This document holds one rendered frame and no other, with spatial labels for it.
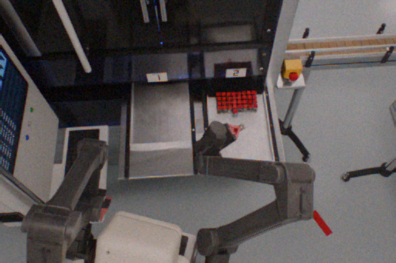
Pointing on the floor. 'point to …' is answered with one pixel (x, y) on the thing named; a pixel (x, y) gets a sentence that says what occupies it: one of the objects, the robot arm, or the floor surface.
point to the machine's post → (285, 22)
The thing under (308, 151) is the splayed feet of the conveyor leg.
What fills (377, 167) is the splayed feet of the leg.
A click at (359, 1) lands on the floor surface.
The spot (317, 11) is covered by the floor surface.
